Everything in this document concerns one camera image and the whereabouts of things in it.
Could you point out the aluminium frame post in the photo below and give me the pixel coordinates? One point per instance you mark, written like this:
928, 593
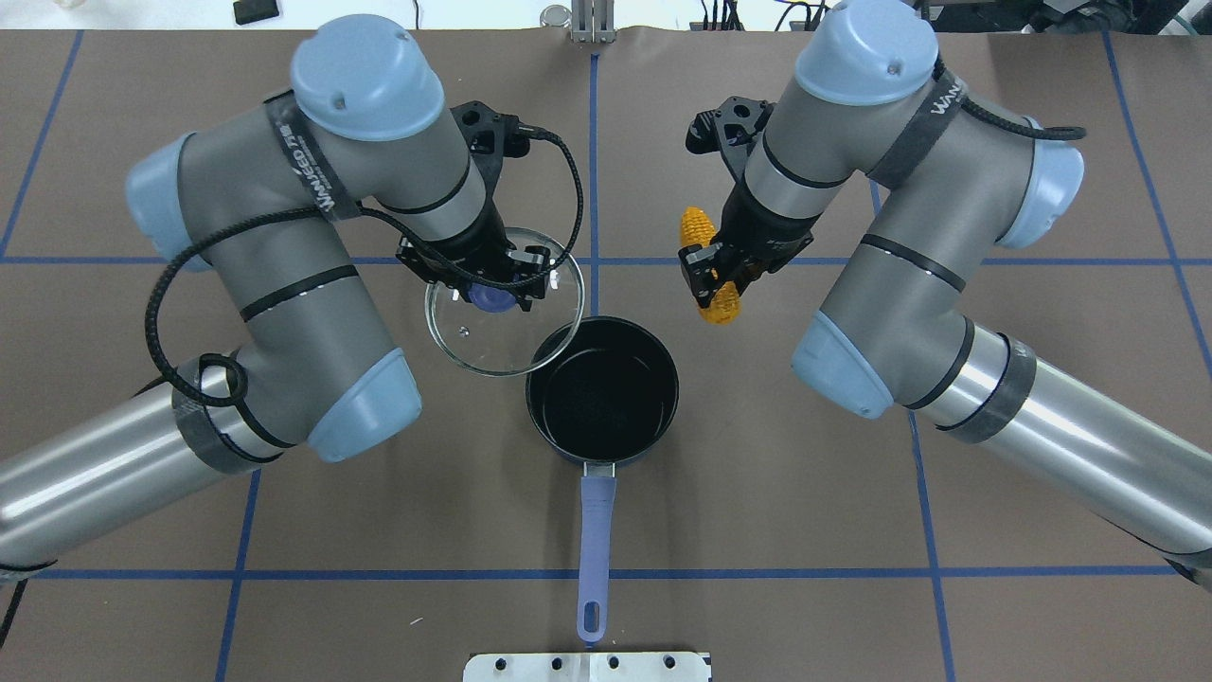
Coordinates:
592, 22

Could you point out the yellow toy corn cob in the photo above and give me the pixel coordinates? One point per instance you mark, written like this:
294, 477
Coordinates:
717, 299

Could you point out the white camera stand column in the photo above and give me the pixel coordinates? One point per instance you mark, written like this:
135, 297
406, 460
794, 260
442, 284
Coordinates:
590, 666

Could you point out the glass pot lid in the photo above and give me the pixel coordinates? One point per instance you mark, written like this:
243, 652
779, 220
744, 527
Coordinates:
500, 333

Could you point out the dark blue saucepan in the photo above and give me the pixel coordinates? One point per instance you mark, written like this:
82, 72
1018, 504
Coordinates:
607, 393

